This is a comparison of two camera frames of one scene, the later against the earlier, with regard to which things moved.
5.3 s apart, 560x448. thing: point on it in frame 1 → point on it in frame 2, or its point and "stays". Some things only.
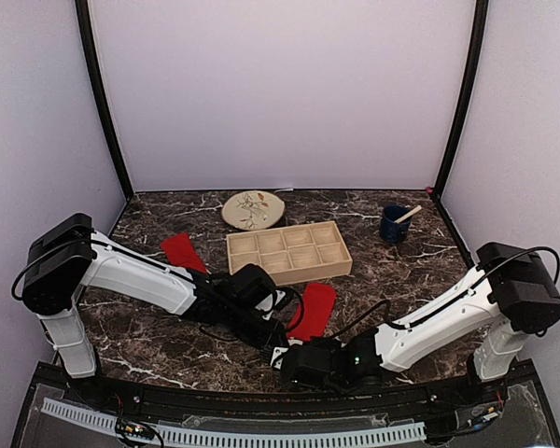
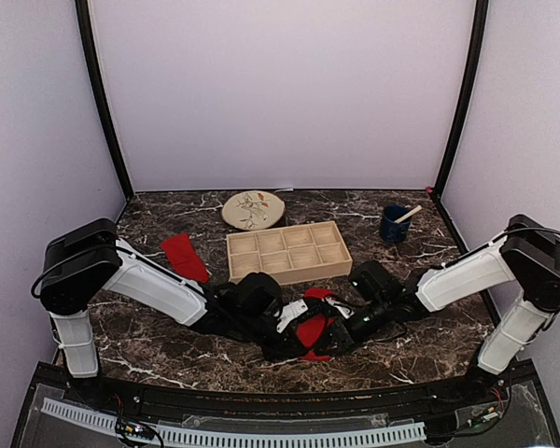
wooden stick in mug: [402, 218] stays
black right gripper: [326, 343] → [345, 338]
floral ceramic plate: [253, 210] stays
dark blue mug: [389, 231] stays
